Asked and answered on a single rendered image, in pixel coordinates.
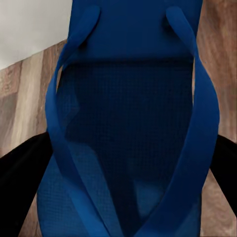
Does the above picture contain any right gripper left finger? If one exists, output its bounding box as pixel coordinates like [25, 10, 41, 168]
[0, 132, 53, 237]

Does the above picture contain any sandal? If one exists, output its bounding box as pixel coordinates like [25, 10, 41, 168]
[36, 0, 219, 237]

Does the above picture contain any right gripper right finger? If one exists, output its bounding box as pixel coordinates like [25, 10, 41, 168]
[210, 135, 237, 217]

